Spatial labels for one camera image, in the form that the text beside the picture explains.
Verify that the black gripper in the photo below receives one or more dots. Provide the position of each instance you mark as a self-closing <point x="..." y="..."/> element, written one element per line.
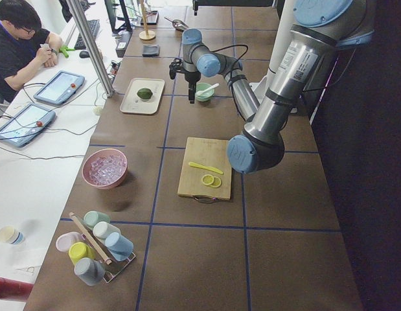
<point x="190" y="78"/>

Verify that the white plastic spoon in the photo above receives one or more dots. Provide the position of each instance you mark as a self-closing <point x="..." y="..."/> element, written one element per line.
<point x="200" y="93"/>

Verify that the light green bowl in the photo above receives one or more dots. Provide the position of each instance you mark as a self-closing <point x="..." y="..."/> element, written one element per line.
<point x="206" y="95"/>

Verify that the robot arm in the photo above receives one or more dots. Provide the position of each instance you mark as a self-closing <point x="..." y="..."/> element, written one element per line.
<point x="317" y="28"/>
<point x="238" y="3"/>

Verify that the pink bowl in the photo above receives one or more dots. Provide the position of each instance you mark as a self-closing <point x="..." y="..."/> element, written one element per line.
<point x="103" y="153"/>

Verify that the green avocado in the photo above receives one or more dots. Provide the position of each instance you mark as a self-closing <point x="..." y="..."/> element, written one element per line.
<point x="145" y="93"/>

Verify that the folded grey cloth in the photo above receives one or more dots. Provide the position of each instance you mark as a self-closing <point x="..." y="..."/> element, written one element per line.
<point x="150" y="50"/>

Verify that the cream rabbit tray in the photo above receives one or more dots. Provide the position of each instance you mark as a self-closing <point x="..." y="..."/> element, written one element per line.
<point x="133" y="103"/>

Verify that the bamboo cutting board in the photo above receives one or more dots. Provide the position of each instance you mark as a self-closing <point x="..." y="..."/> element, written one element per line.
<point x="210" y="152"/>

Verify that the metal scoop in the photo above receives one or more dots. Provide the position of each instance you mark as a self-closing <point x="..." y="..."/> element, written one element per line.
<point x="178" y="24"/>

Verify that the yellow plastic knife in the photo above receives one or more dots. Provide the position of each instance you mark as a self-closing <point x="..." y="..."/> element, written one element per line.
<point x="205" y="167"/>

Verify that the wooden mug tree stand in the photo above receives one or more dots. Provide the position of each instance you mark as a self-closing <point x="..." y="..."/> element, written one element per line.
<point x="146" y="34"/>

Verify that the black framed tray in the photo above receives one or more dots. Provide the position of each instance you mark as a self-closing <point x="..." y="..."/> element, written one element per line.
<point x="152" y="17"/>

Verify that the upper lemon slice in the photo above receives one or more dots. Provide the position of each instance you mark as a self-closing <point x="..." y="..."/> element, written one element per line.
<point x="207" y="179"/>

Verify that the lemon slice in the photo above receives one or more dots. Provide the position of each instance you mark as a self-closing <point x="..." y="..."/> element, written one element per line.
<point x="207" y="179"/>
<point x="217" y="182"/>

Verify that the lower lemon slice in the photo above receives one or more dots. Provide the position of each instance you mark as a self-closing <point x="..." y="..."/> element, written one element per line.
<point x="217" y="182"/>

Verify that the black computer mouse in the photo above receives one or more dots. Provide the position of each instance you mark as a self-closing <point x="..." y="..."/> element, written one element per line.
<point x="84" y="54"/>

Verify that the clear ice cubes pile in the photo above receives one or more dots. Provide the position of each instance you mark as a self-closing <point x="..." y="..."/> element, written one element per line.
<point x="106" y="170"/>

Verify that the far teach pendant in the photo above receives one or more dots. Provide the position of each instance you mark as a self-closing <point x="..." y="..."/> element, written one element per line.
<point x="60" y="88"/>

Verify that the teach pendant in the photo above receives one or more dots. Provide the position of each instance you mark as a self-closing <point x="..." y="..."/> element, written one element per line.
<point x="27" y="124"/>
<point x="60" y="88"/>

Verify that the green pastel cup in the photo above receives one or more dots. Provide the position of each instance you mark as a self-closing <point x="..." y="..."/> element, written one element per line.
<point x="92" y="218"/>

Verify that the white pastel cup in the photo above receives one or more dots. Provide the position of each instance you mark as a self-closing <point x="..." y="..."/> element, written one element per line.
<point x="103" y="229"/>

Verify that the blue pastel cup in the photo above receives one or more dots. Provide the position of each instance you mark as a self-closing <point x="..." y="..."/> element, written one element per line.
<point x="119" y="246"/>

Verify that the near teach pendant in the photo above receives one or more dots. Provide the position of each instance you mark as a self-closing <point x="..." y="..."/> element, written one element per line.
<point x="27" y="124"/>

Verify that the seated person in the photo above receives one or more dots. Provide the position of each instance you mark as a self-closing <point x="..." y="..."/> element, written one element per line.
<point x="25" y="46"/>

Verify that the yellow pastel cup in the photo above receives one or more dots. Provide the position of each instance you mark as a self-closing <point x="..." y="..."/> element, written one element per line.
<point x="80" y="250"/>

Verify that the pink pastel cup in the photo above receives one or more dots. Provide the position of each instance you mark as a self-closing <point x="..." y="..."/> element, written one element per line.
<point x="66" y="240"/>

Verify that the grey pastel cup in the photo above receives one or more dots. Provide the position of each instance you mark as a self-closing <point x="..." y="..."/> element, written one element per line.
<point x="90" y="271"/>

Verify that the paper cup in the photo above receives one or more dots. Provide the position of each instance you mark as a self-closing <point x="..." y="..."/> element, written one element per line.
<point x="11" y="235"/>

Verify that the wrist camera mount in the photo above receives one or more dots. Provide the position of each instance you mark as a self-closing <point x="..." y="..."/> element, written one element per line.
<point x="175" y="67"/>

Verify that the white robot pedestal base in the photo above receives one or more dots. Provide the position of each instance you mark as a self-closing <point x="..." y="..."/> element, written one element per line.
<point x="282" y="42"/>

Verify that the aluminium frame post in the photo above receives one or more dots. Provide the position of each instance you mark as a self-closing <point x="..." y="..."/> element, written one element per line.
<point x="96" y="59"/>

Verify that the wire cup rack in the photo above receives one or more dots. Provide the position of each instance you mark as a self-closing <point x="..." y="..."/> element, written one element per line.
<point x="112" y="267"/>

